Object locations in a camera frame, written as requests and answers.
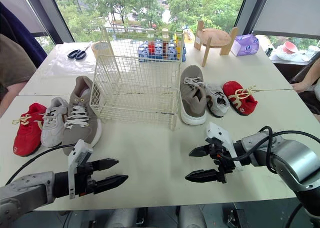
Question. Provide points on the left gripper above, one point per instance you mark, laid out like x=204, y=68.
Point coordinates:
x=84, y=180

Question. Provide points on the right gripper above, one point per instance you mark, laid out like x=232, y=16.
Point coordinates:
x=222, y=163

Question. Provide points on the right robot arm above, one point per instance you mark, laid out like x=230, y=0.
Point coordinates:
x=287, y=158

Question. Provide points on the large taupe sneaker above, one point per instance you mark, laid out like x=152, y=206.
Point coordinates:
x=80, y=118
x=193, y=95

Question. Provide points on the robot body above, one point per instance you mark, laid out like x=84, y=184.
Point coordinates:
x=155, y=216

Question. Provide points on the small grey white sneaker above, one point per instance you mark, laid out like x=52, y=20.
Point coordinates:
x=217, y=100
x=53, y=124

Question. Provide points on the small red shoe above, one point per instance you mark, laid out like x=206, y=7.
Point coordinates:
x=28, y=130
x=240, y=99

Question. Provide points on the blue bottle crate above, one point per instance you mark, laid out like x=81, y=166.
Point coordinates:
x=162, y=52

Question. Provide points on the clear plastic sheet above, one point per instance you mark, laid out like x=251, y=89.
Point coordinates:
x=67, y=62

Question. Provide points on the wooden stool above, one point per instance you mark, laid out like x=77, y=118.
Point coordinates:
x=215, y=42

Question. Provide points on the roll of tape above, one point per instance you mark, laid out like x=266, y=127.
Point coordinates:
x=100, y=49

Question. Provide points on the purple tissue pack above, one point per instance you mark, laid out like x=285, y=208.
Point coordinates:
x=244, y=45

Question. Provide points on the yellow snack pack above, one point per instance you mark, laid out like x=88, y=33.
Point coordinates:
x=188, y=33

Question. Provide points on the person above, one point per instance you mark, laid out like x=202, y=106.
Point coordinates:
x=15, y=63
x=308, y=80

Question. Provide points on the pink bowl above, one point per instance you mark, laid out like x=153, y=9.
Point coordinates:
x=290, y=48

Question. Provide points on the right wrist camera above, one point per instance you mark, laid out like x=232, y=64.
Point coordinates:
x=222, y=140

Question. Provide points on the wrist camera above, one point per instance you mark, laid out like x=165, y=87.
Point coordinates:
x=78, y=158
x=222, y=140

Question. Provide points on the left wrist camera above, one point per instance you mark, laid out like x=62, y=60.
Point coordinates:
x=78, y=158

